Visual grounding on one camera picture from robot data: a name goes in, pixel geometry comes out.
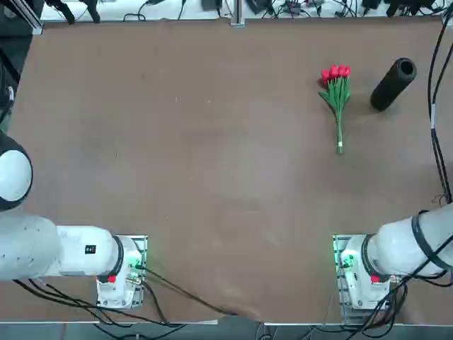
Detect red tulip bouquet green leaves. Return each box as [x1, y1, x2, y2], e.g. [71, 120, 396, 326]
[317, 64, 352, 154]

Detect black cylindrical vase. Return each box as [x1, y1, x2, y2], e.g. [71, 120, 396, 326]
[369, 57, 418, 113]

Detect black tripod leg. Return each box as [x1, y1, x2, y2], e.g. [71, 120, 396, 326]
[45, 0, 77, 25]
[83, 0, 102, 24]

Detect black cable from left base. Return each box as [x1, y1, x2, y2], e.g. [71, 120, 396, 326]
[143, 267, 239, 316]

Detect aluminium post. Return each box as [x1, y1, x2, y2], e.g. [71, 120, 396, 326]
[229, 0, 246, 28]

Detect black cable wrapped round arm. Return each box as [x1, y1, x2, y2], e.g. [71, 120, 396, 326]
[399, 209, 453, 284]

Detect black cable under left arm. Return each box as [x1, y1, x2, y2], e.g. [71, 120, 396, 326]
[13, 278, 173, 326]

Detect aluminium profile rail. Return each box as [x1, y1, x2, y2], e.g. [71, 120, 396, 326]
[10, 0, 44, 35]

